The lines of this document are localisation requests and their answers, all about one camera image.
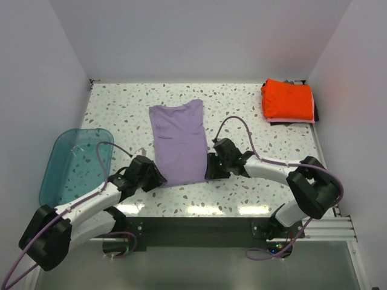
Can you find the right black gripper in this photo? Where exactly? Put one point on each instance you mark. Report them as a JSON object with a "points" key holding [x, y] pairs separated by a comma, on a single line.
{"points": [[211, 173]]}

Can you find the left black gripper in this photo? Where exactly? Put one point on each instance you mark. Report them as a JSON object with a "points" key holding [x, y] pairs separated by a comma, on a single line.
{"points": [[157, 180]]}

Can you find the folded orange t shirt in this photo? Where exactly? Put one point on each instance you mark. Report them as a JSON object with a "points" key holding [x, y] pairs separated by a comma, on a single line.
{"points": [[287, 101]]}

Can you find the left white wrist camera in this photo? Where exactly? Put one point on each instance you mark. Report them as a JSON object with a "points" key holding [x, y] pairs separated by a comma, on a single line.
{"points": [[140, 152]]}

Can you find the teal plastic bin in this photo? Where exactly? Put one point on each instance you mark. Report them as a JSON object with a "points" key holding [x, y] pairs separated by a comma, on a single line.
{"points": [[73, 168]]}

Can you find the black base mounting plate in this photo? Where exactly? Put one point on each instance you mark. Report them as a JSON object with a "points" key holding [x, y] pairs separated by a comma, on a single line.
{"points": [[140, 233]]}

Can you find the purple t shirt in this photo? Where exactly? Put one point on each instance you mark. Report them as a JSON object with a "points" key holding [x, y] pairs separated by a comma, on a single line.
{"points": [[180, 144]]}

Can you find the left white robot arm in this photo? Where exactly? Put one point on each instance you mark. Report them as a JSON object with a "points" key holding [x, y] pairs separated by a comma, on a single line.
{"points": [[53, 231]]}

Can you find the aluminium frame rail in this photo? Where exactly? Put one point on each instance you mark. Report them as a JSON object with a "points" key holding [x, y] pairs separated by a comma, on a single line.
{"points": [[331, 229]]}

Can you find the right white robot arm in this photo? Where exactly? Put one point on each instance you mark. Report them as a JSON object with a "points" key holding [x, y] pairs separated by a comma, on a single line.
{"points": [[314, 189]]}

